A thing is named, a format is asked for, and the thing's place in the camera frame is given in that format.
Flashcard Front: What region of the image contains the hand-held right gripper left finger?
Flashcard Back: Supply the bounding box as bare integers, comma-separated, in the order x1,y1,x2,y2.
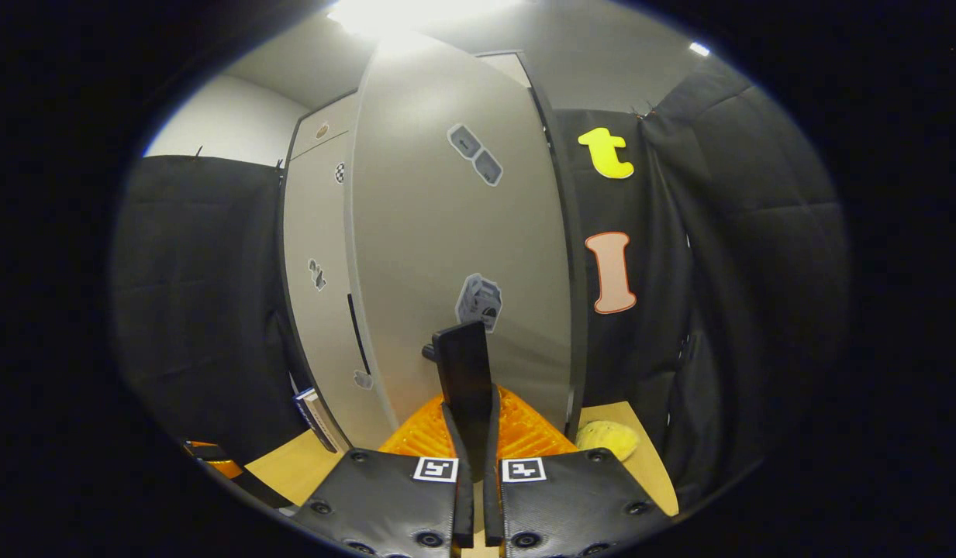
292,394,475,558

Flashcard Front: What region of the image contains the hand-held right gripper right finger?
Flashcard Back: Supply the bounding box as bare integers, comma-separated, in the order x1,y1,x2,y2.
484,385,672,558

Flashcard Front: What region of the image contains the black door handle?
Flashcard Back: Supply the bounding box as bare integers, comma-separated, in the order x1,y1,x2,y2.
347,293,371,377
422,321,495,481

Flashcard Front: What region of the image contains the grey double-door shoe cabinet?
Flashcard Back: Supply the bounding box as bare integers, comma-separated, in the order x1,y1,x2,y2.
280,31,588,454

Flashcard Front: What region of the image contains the yellow bun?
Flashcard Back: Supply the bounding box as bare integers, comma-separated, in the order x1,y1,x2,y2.
577,421,640,463

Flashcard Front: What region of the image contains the white blue box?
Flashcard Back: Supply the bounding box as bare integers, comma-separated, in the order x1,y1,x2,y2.
293,387,347,455

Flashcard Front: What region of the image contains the black backdrop cloth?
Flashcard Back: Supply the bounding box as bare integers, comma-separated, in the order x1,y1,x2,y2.
109,58,851,512

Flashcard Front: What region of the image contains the large ceiling light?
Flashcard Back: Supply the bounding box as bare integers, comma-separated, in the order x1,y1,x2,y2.
326,0,525,40

